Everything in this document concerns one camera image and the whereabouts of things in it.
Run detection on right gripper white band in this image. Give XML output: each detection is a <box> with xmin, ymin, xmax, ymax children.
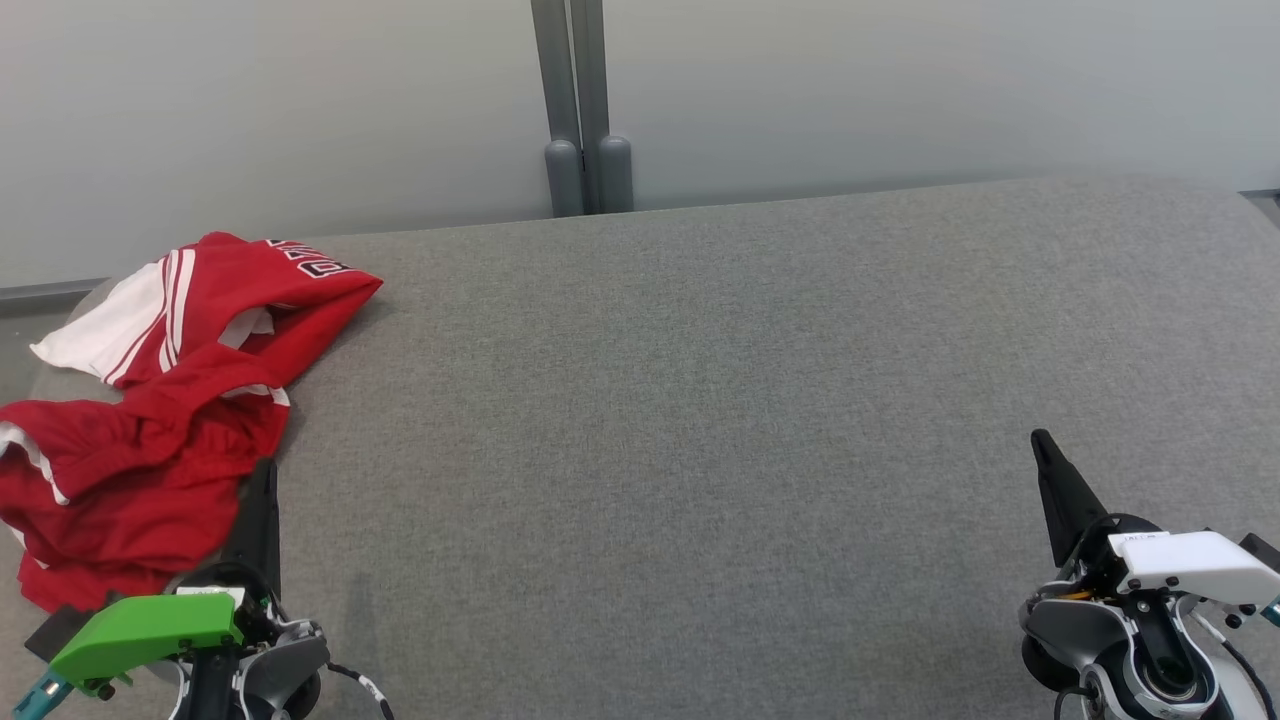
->
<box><xmin>1030</xmin><ymin>429</ymin><xmax>1280</xmax><ymax>607</ymax></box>

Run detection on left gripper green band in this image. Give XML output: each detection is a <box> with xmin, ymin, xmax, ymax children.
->
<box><xmin>50</xmin><ymin>458</ymin><xmax>283</xmax><ymax>698</ymax></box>

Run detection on red shorts white stripes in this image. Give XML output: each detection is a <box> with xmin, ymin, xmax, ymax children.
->
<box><xmin>0</xmin><ymin>385</ymin><xmax>291</xmax><ymax>613</ymax></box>

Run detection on red Bulls 23 jersey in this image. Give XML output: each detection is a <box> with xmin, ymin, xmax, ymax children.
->
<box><xmin>30</xmin><ymin>232</ymin><xmax>384</xmax><ymax>421</ymax></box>

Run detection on black cable white tags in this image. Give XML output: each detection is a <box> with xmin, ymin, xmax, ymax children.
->
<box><xmin>325</xmin><ymin>660</ymin><xmax>396</xmax><ymax>720</ymax></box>

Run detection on right black cable teal plug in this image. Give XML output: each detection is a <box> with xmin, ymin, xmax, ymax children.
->
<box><xmin>1185</xmin><ymin>596</ymin><xmax>1280</xmax><ymax>720</ymax></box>

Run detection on black cable teal plug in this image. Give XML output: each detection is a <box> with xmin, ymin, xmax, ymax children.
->
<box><xmin>12</xmin><ymin>672</ymin><xmax>73</xmax><ymax>720</ymax></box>
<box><xmin>1185</xmin><ymin>596</ymin><xmax>1280</xmax><ymax>720</ymax></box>

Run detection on left black cable teal plug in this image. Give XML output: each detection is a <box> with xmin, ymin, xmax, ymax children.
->
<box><xmin>12</xmin><ymin>672</ymin><xmax>73</xmax><ymax>720</ymax></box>

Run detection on grey partition post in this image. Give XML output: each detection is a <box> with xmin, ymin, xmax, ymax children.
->
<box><xmin>568</xmin><ymin>0</ymin><xmax>635</xmax><ymax>214</ymax></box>
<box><xmin>530</xmin><ymin>0</ymin><xmax>585</xmax><ymax>218</ymax></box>

